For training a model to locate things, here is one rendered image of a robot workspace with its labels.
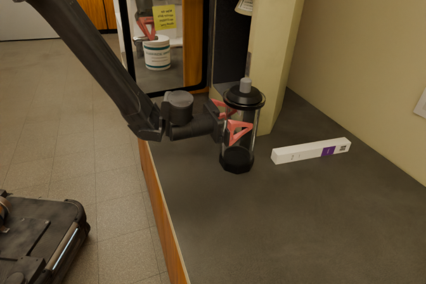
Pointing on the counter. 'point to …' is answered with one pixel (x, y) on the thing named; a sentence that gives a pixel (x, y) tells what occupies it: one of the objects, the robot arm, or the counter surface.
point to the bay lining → (229, 38)
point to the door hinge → (211, 31)
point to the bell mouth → (245, 6)
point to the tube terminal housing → (270, 32)
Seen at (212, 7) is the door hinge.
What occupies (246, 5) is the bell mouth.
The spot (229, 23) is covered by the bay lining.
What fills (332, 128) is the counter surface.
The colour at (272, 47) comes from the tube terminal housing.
